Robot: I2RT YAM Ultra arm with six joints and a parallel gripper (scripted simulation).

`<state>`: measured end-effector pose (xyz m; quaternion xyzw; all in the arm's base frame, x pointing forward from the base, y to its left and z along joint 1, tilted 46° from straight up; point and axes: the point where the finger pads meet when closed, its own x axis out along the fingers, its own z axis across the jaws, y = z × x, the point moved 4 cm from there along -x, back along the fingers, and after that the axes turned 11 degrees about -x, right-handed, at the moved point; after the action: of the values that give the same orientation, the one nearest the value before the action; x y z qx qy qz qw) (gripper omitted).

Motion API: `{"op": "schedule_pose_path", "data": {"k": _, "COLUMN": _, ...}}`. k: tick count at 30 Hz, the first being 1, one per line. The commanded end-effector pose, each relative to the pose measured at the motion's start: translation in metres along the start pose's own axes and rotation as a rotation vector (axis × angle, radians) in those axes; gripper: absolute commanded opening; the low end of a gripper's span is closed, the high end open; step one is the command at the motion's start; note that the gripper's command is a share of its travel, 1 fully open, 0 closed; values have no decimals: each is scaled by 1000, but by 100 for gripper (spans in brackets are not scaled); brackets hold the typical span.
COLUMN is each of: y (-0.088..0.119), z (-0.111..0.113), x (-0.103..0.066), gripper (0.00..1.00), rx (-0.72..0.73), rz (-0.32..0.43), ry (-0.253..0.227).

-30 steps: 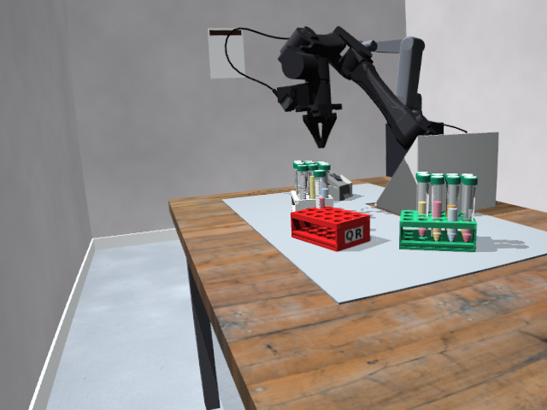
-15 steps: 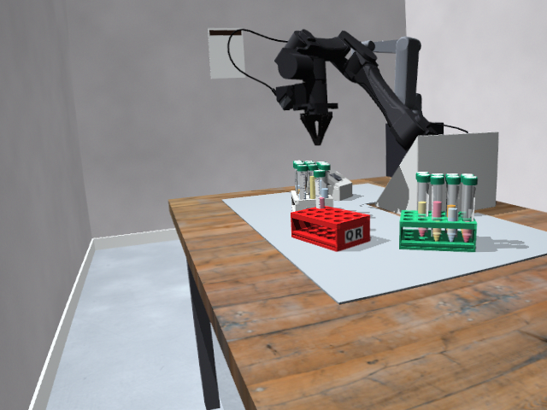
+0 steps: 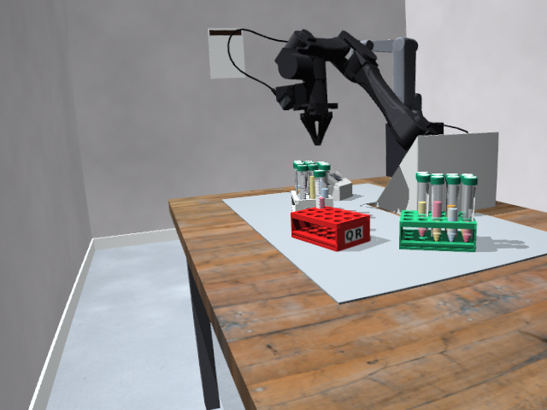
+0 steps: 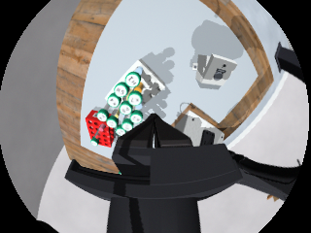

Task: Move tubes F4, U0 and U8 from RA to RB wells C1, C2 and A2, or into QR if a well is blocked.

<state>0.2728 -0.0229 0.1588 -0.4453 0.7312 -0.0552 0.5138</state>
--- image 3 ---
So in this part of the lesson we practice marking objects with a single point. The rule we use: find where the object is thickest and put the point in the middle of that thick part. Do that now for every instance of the conical tube with yellow liquid and green cap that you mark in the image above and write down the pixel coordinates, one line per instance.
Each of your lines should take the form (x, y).
(311, 169)

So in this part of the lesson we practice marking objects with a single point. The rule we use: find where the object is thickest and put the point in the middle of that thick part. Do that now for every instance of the green test tube rack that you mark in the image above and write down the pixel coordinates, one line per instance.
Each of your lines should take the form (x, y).
(410, 239)

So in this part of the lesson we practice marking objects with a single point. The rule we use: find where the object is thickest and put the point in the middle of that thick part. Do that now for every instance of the red test tube rack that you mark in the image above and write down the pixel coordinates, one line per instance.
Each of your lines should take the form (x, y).
(340, 228)

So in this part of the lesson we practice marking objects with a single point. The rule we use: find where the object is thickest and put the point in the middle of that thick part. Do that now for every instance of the white tube rack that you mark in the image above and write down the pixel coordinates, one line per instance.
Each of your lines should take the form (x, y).
(297, 205)

